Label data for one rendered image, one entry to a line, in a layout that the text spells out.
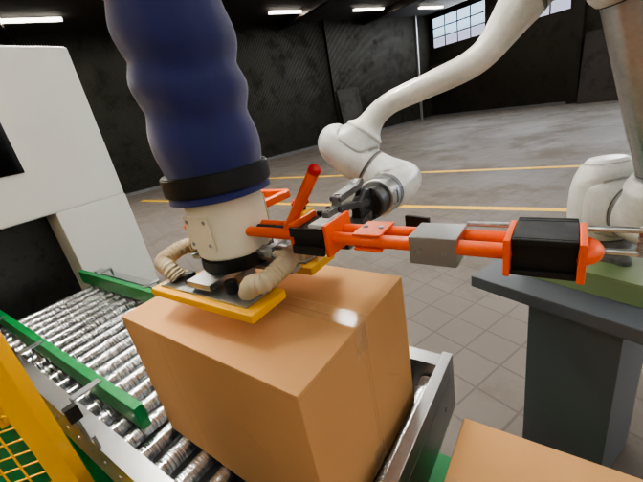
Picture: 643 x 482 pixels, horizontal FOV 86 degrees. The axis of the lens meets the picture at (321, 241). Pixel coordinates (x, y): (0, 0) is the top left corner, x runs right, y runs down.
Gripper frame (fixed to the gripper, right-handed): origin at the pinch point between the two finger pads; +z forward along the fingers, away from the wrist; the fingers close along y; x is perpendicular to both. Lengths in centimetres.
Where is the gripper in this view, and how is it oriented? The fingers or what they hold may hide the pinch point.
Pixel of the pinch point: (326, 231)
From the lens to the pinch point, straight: 63.4
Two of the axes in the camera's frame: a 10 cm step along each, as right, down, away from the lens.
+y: 1.7, 9.2, 3.6
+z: -5.5, 3.9, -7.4
